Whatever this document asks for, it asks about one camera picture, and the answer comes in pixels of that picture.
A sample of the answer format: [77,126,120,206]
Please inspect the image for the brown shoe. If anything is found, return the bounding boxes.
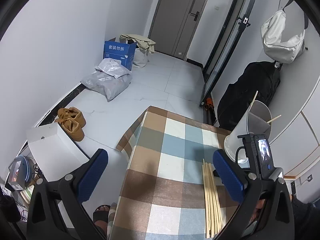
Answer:
[58,107,87,127]
[61,120,85,142]

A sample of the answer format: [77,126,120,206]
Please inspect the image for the bundle of wooden chopsticks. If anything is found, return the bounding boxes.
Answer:
[202,158,223,238]

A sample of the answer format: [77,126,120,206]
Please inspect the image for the grey door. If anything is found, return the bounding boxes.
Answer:
[148,0,215,60]

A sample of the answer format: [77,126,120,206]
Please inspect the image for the black cable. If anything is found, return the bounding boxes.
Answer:
[235,146,244,164]

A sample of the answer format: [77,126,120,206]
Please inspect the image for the blue round tray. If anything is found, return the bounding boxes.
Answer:
[15,155,33,183]

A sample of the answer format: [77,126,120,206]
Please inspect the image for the white laundry basket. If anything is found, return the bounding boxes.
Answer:
[132,47,150,68]

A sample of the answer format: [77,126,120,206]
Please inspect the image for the white bag with cloth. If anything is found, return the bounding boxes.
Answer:
[119,34,156,54]

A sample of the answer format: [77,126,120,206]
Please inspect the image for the white wardrobe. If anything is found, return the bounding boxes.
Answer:
[269,72,320,180]

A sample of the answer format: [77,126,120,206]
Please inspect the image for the foot in black sandal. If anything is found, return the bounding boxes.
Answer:
[93,204,111,233]

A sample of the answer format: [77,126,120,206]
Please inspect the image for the blue cardboard box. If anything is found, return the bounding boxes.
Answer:
[102,38,137,71]

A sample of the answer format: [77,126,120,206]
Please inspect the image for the white hanging bag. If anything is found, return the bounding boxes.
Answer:
[260,10,307,64]

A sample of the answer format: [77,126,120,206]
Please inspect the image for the grey plastic parcel bag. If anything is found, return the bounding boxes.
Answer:
[80,71,133,102]

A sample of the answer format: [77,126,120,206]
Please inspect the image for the black hanging bag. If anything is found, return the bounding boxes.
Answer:
[217,61,282,128]

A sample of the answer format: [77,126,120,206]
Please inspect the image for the white plastic parcel bag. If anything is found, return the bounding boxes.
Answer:
[94,58,132,78]

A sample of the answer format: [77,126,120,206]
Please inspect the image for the checked tablecloth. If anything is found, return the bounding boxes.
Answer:
[116,106,253,240]

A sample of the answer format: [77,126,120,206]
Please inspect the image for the black-framed glass door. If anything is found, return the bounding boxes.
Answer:
[199,0,259,108]

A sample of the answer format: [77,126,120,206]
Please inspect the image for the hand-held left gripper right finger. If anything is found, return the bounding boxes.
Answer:
[212,149,295,240]

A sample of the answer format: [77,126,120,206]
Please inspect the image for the white metal utensil holder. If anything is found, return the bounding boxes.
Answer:
[223,100,272,164]

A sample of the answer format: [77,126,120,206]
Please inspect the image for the white box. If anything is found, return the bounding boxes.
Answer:
[26,123,90,183]

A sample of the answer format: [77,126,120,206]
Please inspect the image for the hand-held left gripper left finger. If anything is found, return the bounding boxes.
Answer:
[26,149,109,240]

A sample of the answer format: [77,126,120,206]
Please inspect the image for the stack of books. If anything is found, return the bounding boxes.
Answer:
[20,177,38,203]

